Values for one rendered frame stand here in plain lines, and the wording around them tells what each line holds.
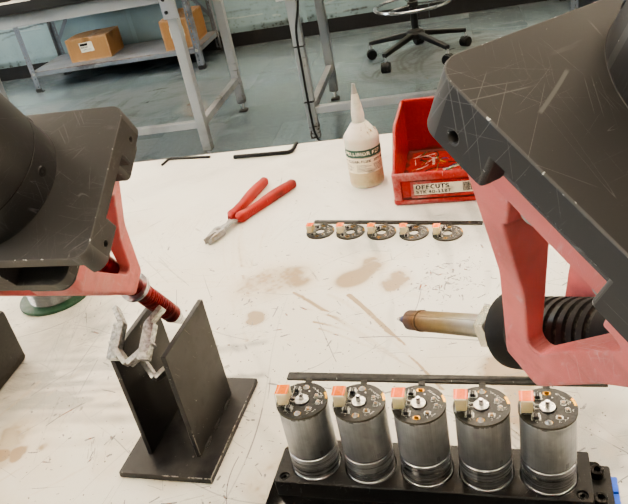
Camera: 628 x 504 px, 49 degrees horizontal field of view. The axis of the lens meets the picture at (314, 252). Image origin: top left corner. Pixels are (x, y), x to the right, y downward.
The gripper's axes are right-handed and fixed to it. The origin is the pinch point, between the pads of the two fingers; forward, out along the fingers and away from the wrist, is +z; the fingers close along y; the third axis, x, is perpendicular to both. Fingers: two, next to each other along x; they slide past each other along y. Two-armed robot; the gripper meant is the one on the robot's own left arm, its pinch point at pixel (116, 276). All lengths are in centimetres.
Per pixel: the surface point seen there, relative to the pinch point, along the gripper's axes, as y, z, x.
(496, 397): -18.2, 4.1, 4.6
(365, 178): -5.1, 28.1, -21.7
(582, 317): -21.0, -9.7, 5.6
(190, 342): -1.7, 5.7, 1.7
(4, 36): 336, 276, -310
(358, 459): -11.8, 5.2, 7.5
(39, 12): 161, 138, -174
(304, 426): -9.5, 3.6, 6.4
